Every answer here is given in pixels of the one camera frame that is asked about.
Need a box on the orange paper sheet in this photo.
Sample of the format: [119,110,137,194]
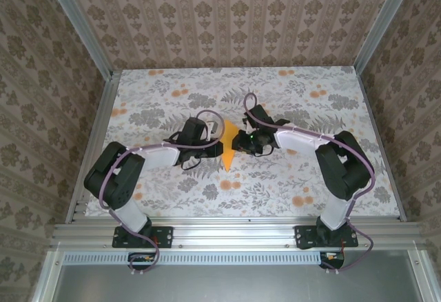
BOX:
[220,119,240,173]

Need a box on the grey sheet metal panel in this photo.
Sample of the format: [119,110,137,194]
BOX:
[32,250,441,302]

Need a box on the floral patterned table cover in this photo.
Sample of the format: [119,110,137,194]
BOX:
[84,67,402,219]

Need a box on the aluminium frame cross rail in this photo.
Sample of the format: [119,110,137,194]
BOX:
[50,222,427,248]

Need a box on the aluminium table side rail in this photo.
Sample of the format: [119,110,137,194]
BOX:
[354,69,407,223]
[65,70,121,223]

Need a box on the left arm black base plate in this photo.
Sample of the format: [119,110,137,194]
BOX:
[112,225,174,249]

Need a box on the grey slotted cable duct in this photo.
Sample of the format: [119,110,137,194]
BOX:
[63,250,323,262]

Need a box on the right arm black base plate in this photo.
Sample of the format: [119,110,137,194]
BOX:
[294,225,359,250]

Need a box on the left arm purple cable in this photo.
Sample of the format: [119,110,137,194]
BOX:
[99,110,227,277]

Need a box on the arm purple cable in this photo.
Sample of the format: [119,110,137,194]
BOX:
[243,91,376,275]
[99,110,227,277]

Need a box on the black electronics board with wires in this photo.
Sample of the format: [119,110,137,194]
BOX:
[127,252,156,270]
[319,252,346,270]

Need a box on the aluminium frame post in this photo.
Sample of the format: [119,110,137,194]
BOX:
[353,0,414,74]
[43,0,116,81]

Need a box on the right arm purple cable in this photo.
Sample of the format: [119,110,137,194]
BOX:
[243,91,376,275]

